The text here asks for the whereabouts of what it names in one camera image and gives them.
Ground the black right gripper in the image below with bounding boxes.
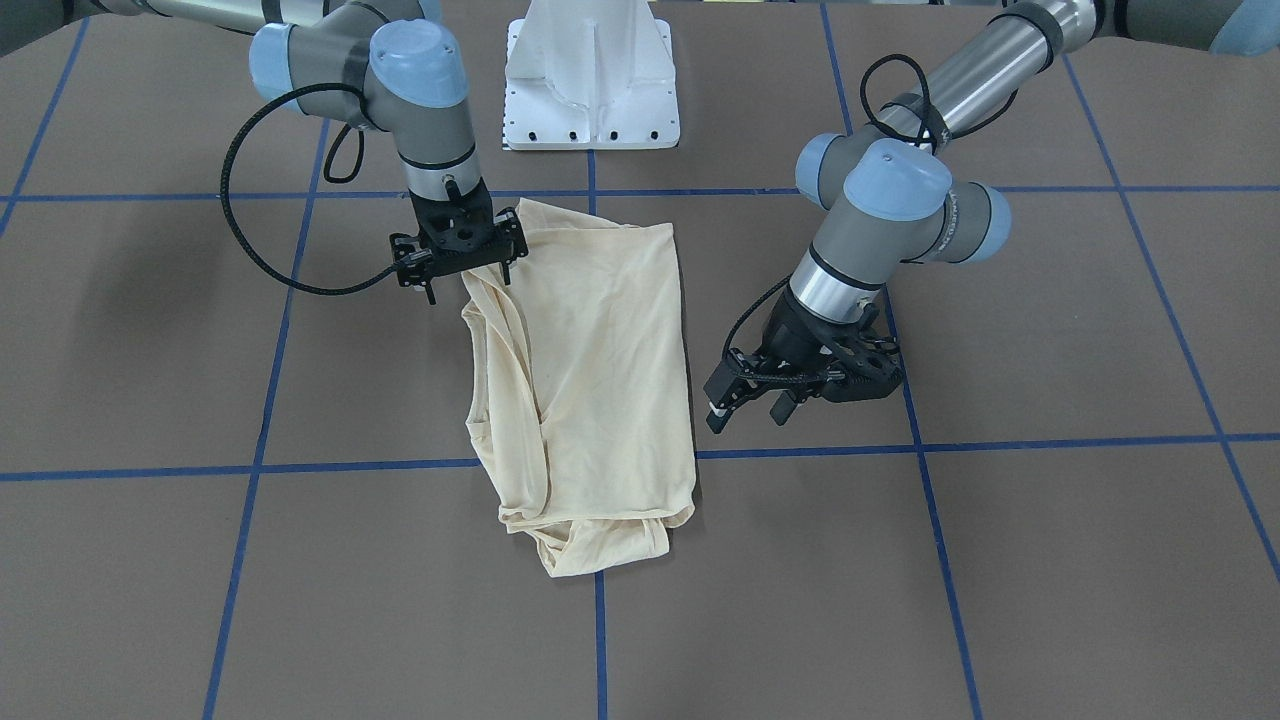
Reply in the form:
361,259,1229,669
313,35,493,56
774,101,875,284
410,179,516,286

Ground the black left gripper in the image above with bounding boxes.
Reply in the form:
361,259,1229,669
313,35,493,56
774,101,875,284
704,288,867,434

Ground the beige long-sleeve printed shirt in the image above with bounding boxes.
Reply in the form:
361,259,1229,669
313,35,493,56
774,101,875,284
462,199,696,578

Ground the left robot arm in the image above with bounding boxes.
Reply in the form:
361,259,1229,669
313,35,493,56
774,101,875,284
704,1,1279,433

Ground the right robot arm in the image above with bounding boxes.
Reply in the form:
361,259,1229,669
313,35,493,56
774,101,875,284
3,1,529,291

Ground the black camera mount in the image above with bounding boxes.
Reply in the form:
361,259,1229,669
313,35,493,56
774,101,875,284
389,208,529,305
818,322,905,404

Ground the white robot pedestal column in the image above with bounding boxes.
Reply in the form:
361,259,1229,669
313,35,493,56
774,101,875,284
503,1,681,151

